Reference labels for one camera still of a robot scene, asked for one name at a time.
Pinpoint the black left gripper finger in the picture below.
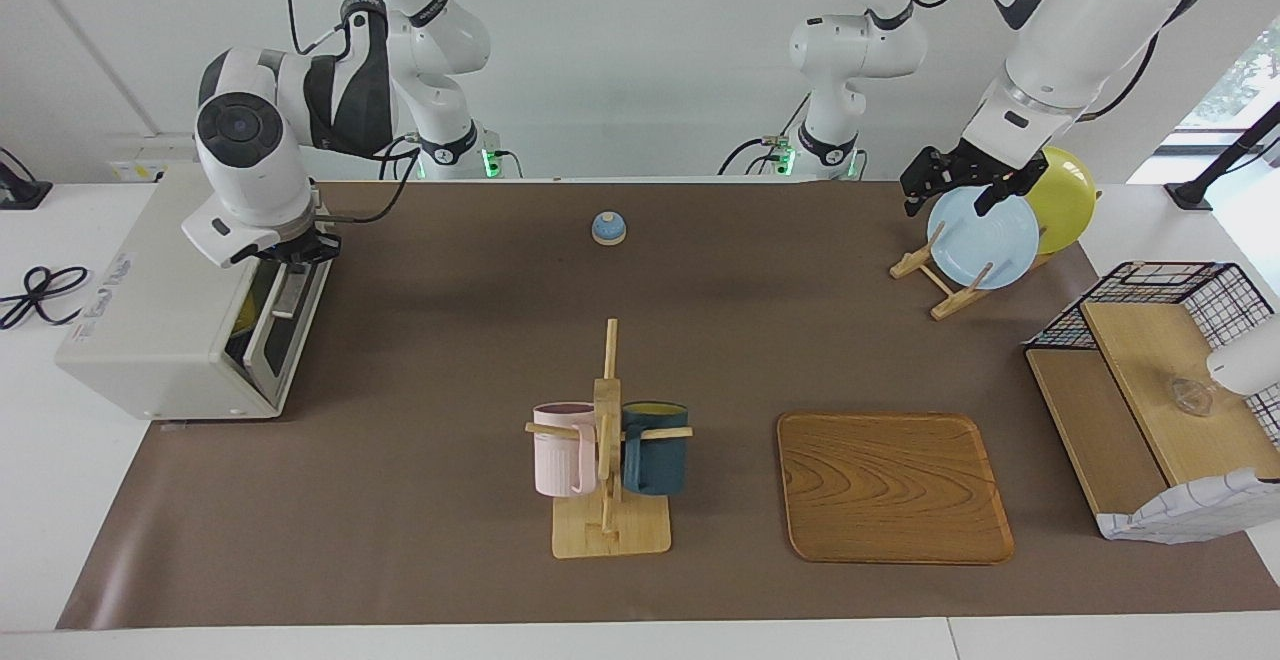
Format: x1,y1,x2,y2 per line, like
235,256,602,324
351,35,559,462
900,147,959,217
975,162,1051,219

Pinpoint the small clear glass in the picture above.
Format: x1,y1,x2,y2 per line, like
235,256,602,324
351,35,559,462
1170,377,1217,417

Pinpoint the light blue plate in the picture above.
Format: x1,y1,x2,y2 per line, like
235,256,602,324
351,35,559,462
926,185,1041,291

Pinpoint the pink mug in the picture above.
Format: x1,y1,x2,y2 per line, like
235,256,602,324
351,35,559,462
531,402,599,498

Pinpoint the yellow plate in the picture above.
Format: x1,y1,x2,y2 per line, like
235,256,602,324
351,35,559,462
1020,145,1098,256

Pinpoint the wooden plate rack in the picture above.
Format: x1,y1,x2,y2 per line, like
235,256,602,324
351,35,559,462
889,190,1103,322

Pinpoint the black base cable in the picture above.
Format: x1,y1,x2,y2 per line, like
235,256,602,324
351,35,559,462
718,90,813,178
378,133,416,181

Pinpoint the white wall socket box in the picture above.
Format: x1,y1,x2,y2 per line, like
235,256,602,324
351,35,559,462
108,133,206,184

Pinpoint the white checked cloth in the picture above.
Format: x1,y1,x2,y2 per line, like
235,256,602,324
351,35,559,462
1096,468,1280,545

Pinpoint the black table clamp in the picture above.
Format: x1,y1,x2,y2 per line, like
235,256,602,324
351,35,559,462
0,147,53,211

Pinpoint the wooden mug rack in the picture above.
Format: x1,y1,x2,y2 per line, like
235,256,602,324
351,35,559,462
525,318,694,560

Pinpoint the black right base cable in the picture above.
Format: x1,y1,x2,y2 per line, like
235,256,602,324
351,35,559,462
378,133,416,181

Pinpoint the brown table mat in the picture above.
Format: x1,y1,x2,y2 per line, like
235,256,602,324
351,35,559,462
55,180,1280,631

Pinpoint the white toaster oven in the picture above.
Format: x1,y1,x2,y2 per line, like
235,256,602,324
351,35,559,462
55,162,336,423

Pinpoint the dark teal mug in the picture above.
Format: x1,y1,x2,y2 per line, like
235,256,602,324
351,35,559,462
620,401,690,497

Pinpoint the window with green trees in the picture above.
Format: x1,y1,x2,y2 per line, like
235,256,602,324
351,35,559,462
1175,15,1280,133

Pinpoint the white rounded object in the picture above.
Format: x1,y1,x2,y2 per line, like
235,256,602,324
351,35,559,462
1206,315,1280,398

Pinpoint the black wire rack frame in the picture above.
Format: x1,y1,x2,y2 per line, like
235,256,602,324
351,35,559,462
1025,261,1280,441

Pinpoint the wooden serving tray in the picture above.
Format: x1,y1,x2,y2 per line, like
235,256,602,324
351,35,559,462
776,411,1016,566

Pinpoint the coiled black cable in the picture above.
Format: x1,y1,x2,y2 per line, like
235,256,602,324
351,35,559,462
0,265,91,331

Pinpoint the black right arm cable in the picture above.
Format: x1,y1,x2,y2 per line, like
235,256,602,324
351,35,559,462
285,0,423,228

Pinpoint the black left base cable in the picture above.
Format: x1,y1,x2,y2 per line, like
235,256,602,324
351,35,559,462
718,90,813,178

